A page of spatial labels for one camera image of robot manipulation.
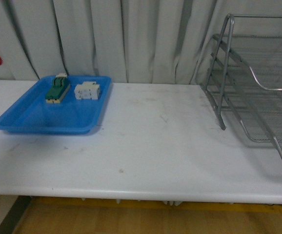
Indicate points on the white circuit breaker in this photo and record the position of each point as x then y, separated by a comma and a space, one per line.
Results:
87, 90

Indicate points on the grey white curtain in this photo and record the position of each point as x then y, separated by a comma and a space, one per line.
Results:
135, 41

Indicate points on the blue plastic tray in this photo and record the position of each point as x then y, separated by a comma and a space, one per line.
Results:
30, 114

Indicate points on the silver rack frame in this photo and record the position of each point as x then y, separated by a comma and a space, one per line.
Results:
223, 39

